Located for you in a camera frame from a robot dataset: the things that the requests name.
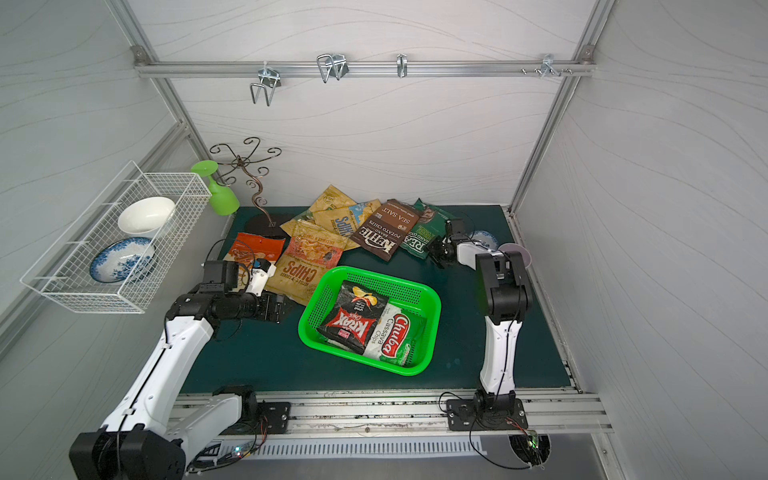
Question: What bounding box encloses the green Real chips bag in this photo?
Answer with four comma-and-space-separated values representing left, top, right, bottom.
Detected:
400, 199, 454, 260

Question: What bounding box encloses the black red Krax chips bag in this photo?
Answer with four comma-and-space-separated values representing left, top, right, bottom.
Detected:
316, 280, 389, 354

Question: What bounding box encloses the green Chuba cassava chips bag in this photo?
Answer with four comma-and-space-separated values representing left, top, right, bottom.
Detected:
363, 304, 425, 366

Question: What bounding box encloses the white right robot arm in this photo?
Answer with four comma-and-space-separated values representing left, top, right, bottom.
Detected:
427, 235, 533, 413

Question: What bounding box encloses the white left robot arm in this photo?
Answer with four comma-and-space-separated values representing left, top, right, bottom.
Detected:
69, 292, 285, 479

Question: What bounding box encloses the tan kettle cooked chips bag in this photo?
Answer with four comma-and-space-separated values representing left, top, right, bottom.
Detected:
265, 254, 328, 306

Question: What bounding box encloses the red white chips bag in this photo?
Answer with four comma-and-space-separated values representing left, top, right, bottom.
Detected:
224, 232, 285, 266

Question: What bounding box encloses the orange chips bag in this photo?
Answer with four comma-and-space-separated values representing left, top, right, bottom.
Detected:
287, 220, 348, 269

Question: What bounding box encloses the green plastic basket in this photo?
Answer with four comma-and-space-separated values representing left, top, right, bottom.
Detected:
298, 266, 441, 376

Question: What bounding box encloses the yellow blue chips bag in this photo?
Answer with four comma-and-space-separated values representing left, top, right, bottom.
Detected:
280, 199, 381, 250

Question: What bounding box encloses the gold chips bag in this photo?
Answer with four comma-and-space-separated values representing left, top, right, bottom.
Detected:
309, 185, 356, 213

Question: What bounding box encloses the blue floral ceramic bowl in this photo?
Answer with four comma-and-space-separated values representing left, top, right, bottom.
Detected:
470, 230, 499, 250

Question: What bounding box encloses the lilac ceramic bowl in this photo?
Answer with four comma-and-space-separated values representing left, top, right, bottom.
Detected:
498, 243, 532, 268

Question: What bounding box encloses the brown Kettle sea salt bag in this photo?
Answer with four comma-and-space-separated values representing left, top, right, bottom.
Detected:
350, 199, 420, 262

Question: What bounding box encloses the brown metal scroll stand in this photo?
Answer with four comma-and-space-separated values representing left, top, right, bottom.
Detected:
208, 136, 288, 239

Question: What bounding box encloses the green plastic goblet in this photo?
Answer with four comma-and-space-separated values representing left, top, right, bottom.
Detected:
190, 160, 240, 216

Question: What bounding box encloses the blue floral plate in rack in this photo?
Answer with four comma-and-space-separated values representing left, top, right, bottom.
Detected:
89, 237, 156, 284

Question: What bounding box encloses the white bowl in rack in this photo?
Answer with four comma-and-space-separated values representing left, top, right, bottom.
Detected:
118, 196, 176, 238

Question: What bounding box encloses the small metal hook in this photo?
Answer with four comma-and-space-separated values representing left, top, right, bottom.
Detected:
396, 54, 408, 78

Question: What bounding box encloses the metal loop hook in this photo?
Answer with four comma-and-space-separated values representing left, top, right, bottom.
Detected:
316, 53, 349, 83

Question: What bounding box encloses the metal clamp hook right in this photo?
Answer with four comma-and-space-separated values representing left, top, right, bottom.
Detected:
520, 54, 573, 78

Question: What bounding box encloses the metal double hook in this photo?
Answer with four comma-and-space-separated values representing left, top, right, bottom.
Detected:
249, 62, 281, 106

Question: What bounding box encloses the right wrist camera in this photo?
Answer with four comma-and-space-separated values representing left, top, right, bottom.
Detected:
445, 219, 470, 245

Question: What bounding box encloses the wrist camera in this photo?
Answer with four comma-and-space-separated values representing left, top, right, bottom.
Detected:
245, 258, 276, 297
445, 219, 470, 245

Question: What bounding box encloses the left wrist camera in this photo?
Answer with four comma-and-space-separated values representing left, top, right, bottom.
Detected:
245, 258, 276, 297

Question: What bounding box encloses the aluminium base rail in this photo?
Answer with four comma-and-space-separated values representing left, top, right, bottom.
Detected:
161, 388, 613, 460

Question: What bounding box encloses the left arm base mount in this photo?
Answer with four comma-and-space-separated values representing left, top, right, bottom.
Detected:
240, 401, 292, 435

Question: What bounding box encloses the white wire wall basket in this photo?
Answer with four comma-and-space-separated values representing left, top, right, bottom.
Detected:
20, 162, 210, 314

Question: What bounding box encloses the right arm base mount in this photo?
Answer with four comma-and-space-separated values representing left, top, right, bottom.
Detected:
438, 389, 529, 432

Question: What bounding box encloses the aluminium corner frame post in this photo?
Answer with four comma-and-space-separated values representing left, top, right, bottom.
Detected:
507, 0, 616, 214

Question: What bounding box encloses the aluminium top rail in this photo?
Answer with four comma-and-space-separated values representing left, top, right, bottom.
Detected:
134, 58, 597, 80

